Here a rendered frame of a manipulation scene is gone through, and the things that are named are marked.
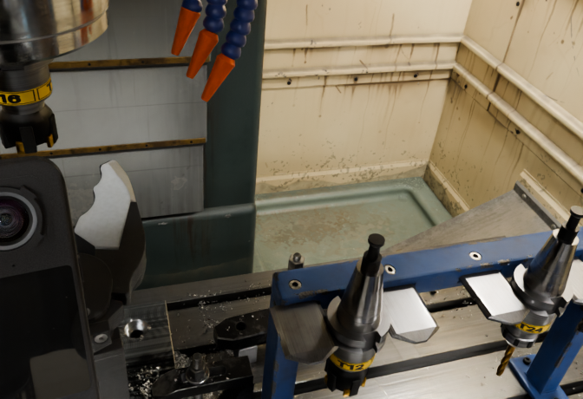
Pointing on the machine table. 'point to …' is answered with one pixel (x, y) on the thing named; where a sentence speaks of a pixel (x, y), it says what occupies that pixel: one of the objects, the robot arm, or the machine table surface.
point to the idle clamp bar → (253, 328)
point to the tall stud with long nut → (296, 261)
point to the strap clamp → (235, 384)
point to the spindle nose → (50, 9)
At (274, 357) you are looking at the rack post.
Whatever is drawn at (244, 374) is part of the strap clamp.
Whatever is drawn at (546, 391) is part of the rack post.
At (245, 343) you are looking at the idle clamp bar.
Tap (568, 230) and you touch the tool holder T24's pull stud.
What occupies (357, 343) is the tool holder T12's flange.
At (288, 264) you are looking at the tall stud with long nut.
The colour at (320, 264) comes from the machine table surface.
